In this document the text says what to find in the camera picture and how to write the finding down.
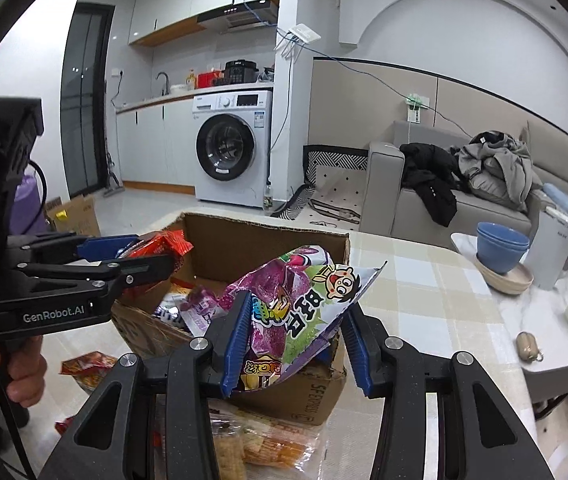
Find red container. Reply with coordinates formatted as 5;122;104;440
196;70;224;89

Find black patterned mat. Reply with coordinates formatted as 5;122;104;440
270;144;369;231

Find checked tablecloth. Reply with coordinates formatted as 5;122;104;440
21;234;537;479

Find beige plate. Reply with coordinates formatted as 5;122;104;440
472;255;534;296

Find clear bread pack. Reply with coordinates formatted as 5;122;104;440
241;417;321;471

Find range hood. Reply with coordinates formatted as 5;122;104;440
197;0;278;34

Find purple grape candy bag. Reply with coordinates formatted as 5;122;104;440
218;245;381;392

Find white wall router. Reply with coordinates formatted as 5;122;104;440
286;23;321;44

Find kitchen faucet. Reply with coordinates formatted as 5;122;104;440
156;72;170;96

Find grey sofa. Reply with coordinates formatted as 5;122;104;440
360;119;568;247

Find person's left hand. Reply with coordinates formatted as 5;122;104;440
6;336;47;408

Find blue stacked bowls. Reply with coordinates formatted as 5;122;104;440
476;222;530;274

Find grey clothes pile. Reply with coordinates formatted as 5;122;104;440
450;130;542;212

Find white washing machine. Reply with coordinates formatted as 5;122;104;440
193;88;272;208

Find red chocolate cookie pack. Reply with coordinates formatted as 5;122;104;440
59;351;116;393

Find brown SF cardboard box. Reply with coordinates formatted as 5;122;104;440
112;211;350;426

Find beige earbud case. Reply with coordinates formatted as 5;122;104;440
515;332;543;363

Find white electric kettle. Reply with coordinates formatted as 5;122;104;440
524;206;568;290

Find clear cracker sandwich pack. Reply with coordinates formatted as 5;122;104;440
210;413;247;480

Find floor cardboard box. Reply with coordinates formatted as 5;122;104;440
45;195;100;236

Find white side table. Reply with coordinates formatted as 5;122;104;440
451;233;568;403

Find black rice cooker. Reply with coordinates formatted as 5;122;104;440
223;60;259;84

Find blue snack pack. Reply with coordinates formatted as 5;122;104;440
153;285;229;337

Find red cracker snack pack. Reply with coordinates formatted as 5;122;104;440
119;230;194;271

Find black jacket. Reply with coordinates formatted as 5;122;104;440
400;142;461;228

